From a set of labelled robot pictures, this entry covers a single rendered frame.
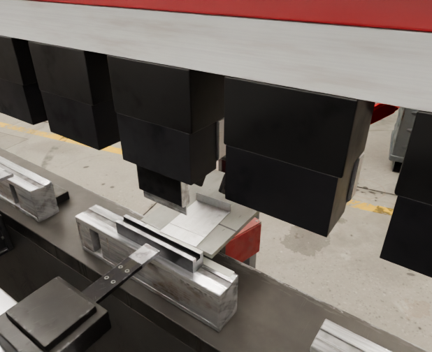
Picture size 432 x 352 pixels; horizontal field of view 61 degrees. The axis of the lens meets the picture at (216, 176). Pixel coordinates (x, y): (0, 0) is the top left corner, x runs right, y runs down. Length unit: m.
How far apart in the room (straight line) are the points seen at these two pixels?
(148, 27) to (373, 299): 1.82
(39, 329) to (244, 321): 0.35
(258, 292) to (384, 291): 1.42
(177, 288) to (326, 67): 0.49
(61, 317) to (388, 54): 0.50
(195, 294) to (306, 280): 1.43
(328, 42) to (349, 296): 1.77
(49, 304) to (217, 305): 0.26
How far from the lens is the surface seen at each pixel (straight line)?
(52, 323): 0.57
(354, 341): 0.62
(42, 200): 1.03
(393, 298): 2.13
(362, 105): 0.39
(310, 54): 0.37
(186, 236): 0.70
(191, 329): 0.72
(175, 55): 0.47
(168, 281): 0.72
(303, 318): 0.75
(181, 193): 0.59
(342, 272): 2.17
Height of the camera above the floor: 1.45
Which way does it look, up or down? 30 degrees down
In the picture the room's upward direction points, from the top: straight up
